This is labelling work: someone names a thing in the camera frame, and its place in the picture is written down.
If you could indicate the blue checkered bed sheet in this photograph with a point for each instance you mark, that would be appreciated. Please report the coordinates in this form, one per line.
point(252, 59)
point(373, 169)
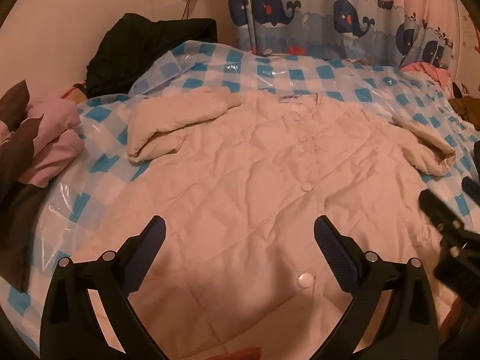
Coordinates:
point(210, 67)

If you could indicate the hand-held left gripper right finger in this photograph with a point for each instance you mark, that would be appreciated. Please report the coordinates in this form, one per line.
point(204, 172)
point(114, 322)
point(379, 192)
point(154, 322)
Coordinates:
point(333, 249)

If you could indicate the brown cloth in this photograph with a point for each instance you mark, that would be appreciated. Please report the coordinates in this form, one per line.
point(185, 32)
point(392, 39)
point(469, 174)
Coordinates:
point(465, 108)

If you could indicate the whale print curtain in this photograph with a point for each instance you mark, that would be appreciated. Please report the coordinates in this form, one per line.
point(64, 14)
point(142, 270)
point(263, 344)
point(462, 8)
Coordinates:
point(337, 15)

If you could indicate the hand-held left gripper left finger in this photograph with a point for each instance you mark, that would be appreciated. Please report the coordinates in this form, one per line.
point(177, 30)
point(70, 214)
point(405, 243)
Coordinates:
point(149, 245)

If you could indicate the black garment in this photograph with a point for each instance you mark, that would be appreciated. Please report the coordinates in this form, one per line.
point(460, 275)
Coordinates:
point(146, 48)

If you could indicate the pink cloth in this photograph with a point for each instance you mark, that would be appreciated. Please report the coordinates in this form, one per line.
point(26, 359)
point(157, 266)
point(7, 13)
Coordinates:
point(431, 70)

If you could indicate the red cloth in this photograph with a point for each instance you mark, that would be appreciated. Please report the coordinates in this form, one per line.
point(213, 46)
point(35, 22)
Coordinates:
point(73, 90)

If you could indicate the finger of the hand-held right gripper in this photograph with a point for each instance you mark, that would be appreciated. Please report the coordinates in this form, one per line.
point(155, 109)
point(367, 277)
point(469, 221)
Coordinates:
point(471, 189)
point(437, 206)

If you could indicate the pink and brown blanket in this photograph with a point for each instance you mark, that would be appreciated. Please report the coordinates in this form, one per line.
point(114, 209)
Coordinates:
point(41, 135)

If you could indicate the white quilted jacket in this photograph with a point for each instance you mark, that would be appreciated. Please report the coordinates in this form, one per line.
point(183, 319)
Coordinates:
point(262, 180)

